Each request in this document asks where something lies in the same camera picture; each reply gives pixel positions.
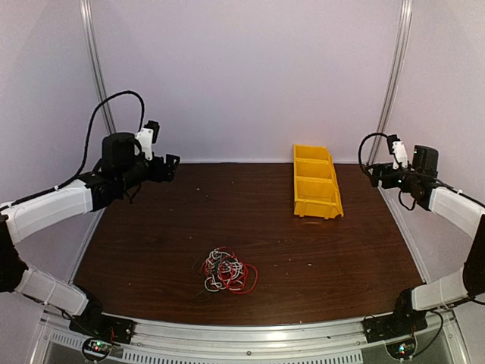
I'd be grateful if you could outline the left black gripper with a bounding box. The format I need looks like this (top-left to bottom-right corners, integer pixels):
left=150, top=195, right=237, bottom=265
left=117, top=154, right=180, bottom=192

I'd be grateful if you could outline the yellow three-compartment bin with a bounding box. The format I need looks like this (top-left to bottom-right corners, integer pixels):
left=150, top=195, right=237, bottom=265
left=293, top=144, right=344, bottom=219

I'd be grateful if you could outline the wire bundle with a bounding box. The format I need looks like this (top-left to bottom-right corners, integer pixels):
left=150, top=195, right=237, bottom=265
left=192, top=246, right=260, bottom=300

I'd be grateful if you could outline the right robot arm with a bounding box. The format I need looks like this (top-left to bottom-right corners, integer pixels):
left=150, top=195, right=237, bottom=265
left=362, top=140, right=484, bottom=335

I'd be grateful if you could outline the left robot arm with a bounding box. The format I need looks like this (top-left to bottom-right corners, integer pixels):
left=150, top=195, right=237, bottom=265
left=1, top=127, right=180, bottom=337

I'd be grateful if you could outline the right circuit board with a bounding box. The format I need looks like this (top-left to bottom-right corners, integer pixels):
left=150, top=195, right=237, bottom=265
left=386, top=338, right=417, bottom=361

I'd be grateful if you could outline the circuit board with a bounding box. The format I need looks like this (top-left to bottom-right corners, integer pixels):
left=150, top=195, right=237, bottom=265
left=81, top=338, right=114, bottom=361
left=386, top=338, right=417, bottom=361

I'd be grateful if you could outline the left circuit board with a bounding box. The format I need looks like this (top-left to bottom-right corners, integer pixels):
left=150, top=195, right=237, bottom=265
left=81, top=338, right=114, bottom=361

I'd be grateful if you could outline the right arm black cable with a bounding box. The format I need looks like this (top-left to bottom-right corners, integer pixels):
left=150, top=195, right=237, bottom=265
left=358, top=132, right=391, bottom=179

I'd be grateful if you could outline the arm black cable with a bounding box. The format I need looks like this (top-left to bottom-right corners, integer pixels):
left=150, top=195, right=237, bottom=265
left=45, top=89, right=147, bottom=190
left=358, top=132, right=391, bottom=179

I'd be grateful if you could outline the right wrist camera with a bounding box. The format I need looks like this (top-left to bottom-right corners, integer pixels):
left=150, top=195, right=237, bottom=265
left=386, top=134, right=408, bottom=170

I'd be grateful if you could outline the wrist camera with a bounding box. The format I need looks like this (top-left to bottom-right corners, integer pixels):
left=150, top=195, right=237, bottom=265
left=135, top=121, right=160, bottom=161
left=386, top=134, right=408, bottom=170

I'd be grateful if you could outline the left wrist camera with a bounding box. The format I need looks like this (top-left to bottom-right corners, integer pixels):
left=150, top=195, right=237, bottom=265
left=135, top=121, right=160, bottom=161

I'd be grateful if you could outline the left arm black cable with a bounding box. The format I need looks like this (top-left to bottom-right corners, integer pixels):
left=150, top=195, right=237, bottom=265
left=45, top=89, right=147, bottom=190

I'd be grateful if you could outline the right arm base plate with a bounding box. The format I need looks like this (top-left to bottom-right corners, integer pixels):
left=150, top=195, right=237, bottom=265
left=361, top=313, right=427, bottom=344

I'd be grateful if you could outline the right aluminium frame post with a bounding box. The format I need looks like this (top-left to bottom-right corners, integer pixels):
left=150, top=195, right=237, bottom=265
left=369, top=0, right=413, bottom=164

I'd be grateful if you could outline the aluminium frame post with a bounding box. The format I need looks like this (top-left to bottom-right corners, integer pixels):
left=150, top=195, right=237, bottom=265
left=369, top=0, right=413, bottom=164
left=79, top=0, right=116, bottom=134

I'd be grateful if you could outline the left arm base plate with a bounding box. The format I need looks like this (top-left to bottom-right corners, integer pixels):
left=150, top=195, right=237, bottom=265
left=69, top=315, right=136, bottom=344

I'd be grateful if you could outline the aluminium front rail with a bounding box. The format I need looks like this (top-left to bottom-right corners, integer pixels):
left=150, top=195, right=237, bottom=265
left=27, top=309, right=471, bottom=363

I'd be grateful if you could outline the left aluminium frame post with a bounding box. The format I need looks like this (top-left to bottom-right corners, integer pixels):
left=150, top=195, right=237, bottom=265
left=79, top=0, right=116, bottom=134

